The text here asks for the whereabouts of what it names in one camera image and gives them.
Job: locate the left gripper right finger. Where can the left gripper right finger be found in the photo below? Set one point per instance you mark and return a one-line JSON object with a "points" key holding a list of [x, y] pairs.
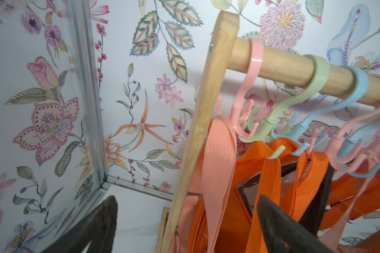
{"points": [[282, 234]]}

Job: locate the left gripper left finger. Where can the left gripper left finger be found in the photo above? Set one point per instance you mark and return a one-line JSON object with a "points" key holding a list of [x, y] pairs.
{"points": [[95, 232]]}

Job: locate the orange sling bag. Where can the orange sling bag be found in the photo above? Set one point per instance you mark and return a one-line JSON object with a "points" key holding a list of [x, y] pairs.
{"points": [[222, 223]]}

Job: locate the pink sling bag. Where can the pink sling bag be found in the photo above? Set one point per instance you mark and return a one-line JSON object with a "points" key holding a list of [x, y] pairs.
{"points": [[210, 186]]}

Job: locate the wooden clothes rack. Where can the wooden clothes rack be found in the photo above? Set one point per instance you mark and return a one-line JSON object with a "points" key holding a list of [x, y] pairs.
{"points": [[228, 51]]}

